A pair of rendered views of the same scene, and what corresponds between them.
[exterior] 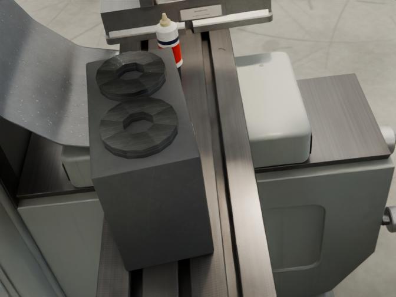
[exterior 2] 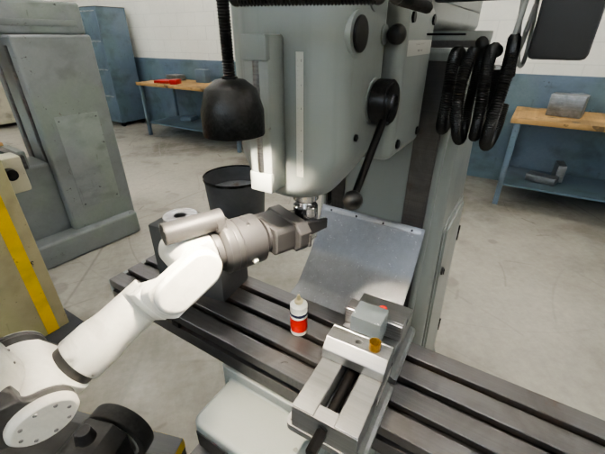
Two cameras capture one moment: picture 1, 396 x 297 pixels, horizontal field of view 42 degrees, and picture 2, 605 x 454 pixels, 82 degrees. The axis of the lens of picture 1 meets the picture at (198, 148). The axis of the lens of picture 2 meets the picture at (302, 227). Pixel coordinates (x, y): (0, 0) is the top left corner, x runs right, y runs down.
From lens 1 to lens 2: 125 cm
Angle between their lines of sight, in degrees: 88
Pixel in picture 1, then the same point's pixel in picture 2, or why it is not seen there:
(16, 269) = not seen: hidden behind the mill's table
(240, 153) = (190, 315)
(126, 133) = (179, 212)
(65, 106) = (328, 291)
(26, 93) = (332, 265)
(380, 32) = not seen: outside the picture
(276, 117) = (228, 408)
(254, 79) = (282, 429)
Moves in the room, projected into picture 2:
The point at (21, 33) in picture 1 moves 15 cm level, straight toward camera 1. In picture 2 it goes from (386, 267) to (334, 261)
